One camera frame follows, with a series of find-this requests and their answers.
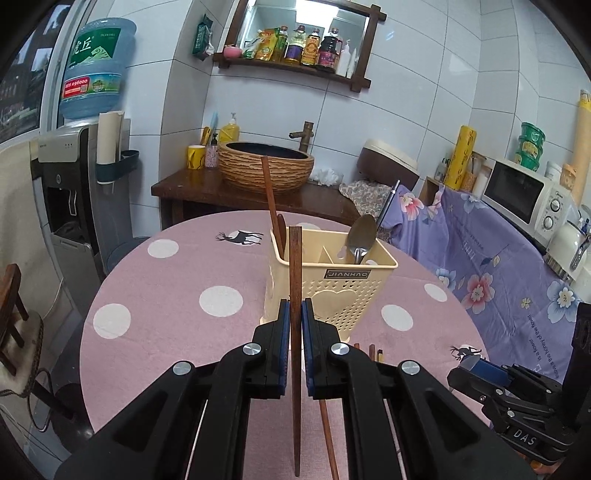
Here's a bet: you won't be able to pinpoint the small wooden chair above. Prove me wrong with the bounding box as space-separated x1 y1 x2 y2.
0 263 48 402

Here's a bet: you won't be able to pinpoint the brown sauce bottle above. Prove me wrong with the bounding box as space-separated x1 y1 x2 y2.
301 28 322 68

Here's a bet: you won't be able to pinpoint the toothbrushes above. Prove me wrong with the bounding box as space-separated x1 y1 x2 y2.
200 113 218 147

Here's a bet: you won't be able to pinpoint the cooking oil bottle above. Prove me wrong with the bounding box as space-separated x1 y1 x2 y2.
284 25 308 65

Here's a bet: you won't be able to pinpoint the metal spoon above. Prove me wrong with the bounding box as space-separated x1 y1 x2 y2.
347 213 378 265

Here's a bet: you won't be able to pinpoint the yellow soap pump bottle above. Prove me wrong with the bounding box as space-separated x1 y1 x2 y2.
218 113 240 144

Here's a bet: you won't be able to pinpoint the cream paper cup tube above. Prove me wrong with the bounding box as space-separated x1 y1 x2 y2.
98 110 125 165

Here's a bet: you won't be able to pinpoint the white plastic bag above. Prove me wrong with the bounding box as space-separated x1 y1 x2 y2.
308 167 345 186

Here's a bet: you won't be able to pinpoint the brown and cream rice cooker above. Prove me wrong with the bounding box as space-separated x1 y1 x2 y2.
358 138 421 191

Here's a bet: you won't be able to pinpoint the dark chopstick with silver end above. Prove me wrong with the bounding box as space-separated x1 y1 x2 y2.
375 180 402 234

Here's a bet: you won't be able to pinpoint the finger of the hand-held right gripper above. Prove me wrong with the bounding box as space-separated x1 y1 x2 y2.
480 394 555 435
447 355 568 409

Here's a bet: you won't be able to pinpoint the small floral cloth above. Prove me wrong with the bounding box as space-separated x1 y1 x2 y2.
339 180 389 209

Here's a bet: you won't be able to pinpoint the stack of green noodle cups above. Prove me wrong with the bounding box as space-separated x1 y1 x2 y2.
515 122 547 172

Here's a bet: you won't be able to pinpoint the yellow seasoning pouch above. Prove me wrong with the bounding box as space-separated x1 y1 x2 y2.
242 28 278 61

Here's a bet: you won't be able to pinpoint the blue water jug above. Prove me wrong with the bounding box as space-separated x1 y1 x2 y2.
58 17 138 125

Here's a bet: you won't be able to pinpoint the bamboo style faucet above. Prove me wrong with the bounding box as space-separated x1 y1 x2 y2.
289 121 315 152

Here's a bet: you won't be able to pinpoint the cream perforated utensil holder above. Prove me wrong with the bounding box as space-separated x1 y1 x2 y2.
263 226 399 344

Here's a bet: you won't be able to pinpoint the purple floral cloth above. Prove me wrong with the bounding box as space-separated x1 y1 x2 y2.
376 185 587 393

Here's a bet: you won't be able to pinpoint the bunch of brown chopsticks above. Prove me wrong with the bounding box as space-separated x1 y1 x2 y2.
318 342 386 480

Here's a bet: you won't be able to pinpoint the green hanging packet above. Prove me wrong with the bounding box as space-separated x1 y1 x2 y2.
193 14 216 61

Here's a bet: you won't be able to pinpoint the white electric kettle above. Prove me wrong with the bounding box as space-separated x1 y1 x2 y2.
546 219 591 283

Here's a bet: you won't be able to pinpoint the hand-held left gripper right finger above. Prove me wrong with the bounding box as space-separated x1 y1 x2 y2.
300 298 539 480

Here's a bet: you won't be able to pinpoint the reddish wooden chopstick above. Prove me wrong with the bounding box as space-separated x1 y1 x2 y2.
288 225 304 479
261 156 279 250

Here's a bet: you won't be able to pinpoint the white microwave oven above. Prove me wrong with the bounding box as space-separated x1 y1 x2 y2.
481 157 578 245

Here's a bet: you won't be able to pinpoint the water dispenser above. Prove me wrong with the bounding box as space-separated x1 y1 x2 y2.
31 127 139 289

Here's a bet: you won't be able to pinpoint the woven pattern sink basin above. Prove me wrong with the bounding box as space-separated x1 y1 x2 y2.
218 141 315 193

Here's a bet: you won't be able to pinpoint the black cable loop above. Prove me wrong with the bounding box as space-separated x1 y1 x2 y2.
25 367 63 433

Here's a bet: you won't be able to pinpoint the wooden crate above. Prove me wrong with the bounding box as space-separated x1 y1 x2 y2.
422 175 445 205

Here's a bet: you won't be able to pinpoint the grey round bin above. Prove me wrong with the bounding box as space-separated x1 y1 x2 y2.
104 236 152 280

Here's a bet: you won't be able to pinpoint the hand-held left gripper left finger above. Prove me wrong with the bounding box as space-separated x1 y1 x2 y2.
54 298 291 480

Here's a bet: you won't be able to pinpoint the dark purple sauce bottle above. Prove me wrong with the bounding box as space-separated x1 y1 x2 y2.
316 28 343 73

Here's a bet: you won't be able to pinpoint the teal cup holder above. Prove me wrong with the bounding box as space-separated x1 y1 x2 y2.
97 150 140 184

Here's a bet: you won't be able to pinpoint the yellow cling film roll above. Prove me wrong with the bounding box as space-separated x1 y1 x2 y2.
445 124 476 191

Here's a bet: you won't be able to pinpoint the glass window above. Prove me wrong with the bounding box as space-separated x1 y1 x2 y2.
0 0 84 145

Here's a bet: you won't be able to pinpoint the white plastic bottle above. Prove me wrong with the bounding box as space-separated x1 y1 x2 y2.
336 41 352 77

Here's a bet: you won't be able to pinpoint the dark wooden counter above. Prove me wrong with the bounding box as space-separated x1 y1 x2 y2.
151 166 362 236

